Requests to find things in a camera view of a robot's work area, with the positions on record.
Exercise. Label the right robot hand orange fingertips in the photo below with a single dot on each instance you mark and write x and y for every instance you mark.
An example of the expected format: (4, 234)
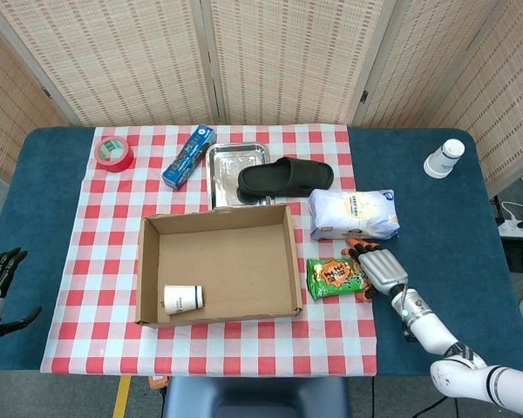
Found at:
(381, 270)

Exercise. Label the green snack bag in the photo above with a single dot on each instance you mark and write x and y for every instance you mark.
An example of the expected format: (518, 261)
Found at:
(331, 278)

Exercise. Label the white tissue pack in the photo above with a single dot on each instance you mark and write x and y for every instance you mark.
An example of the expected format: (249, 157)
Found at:
(353, 213)

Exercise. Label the small white paper cup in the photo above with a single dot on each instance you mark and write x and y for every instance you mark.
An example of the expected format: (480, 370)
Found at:
(181, 299)

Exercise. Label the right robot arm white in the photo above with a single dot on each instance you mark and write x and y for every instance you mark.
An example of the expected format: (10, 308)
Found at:
(431, 331)

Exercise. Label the upturned white paper cup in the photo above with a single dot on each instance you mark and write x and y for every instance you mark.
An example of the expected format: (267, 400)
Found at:
(442, 161)

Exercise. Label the brown cardboard box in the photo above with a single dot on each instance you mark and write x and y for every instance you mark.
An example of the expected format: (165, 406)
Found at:
(235, 261)

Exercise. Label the blue cling film box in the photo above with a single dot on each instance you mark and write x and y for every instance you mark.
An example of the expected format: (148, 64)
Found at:
(189, 159)

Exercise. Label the blue table cover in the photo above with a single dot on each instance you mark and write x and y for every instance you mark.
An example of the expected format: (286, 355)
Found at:
(440, 217)

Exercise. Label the red white checkered tablecloth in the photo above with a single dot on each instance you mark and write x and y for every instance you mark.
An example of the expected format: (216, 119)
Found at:
(109, 261)

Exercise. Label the black slipper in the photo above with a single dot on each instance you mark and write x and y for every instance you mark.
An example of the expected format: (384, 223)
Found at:
(283, 178)

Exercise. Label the white power strip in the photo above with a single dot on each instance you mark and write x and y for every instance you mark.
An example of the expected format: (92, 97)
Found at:
(516, 229)

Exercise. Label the black screen hinge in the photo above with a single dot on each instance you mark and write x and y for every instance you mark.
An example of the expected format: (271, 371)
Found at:
(46, 92)
(364, 96)

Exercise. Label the dark blue chair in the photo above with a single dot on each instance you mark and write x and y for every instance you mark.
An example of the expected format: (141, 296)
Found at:
(253, 398)

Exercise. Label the metal tray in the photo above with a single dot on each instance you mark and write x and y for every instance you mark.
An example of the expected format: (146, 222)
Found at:
(224, 174)

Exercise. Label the woven folding screen panel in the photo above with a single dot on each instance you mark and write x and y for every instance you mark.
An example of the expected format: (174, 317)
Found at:
(418, 65)
(8, 117)
(113, 56)
(292, 56)
(510, 100)

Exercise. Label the red tape roll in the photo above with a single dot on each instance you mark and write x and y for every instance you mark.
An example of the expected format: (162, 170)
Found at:
(115, 161)

